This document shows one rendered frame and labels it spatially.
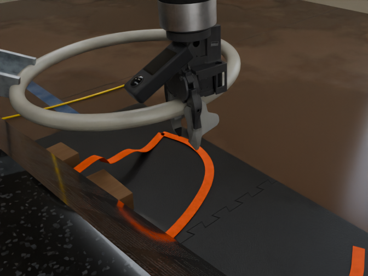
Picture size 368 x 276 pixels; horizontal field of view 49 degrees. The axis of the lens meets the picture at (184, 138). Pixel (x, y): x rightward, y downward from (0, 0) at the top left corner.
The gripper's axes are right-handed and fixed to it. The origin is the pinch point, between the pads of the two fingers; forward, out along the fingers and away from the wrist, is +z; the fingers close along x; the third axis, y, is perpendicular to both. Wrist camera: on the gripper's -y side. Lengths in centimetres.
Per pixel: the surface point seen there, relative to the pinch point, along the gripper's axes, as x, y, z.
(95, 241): -10.9, -21.9, 4.1
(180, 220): 60, 29, 84
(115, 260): -15.7, -20.9, 4.3
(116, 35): 44.0, 6.3, -6.9
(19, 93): 23.8, -22.6, -6.6
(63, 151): 127, 0, 73
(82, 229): -7.5, -22.7, 4.0
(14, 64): 40.2, -20.3, -6.8
